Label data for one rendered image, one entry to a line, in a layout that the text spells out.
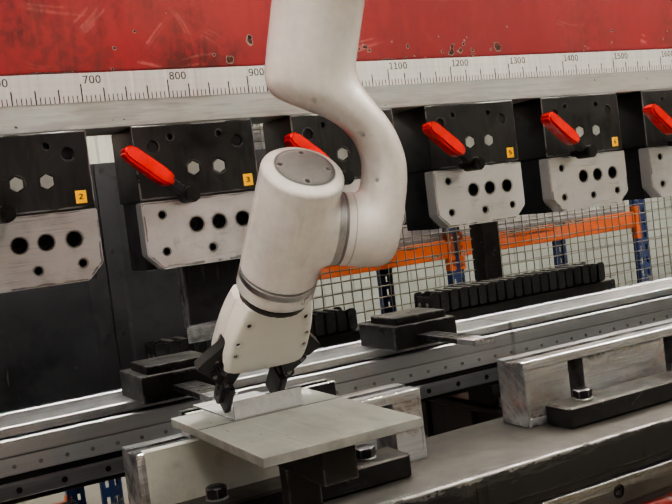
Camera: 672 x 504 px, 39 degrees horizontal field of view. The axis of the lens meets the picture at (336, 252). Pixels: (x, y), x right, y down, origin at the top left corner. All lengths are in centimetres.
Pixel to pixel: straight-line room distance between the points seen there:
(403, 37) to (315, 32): 39
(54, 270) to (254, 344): 23
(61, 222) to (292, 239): 28
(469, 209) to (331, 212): 41
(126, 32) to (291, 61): 27
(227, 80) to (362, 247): 31
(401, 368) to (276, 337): 55
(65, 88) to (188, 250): 22
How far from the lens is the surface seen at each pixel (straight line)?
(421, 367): 159
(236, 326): 101
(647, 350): 156
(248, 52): 117
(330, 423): 101
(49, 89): 109
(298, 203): 90
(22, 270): 106
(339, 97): 91
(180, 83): 113
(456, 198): 129
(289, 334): 105
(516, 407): 142
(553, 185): 140
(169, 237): 110
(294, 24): 91
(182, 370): 135
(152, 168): 106
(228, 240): 113
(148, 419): 139
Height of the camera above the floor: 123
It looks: 3 degrees down
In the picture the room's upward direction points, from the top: 7 degrees counter-clockwise
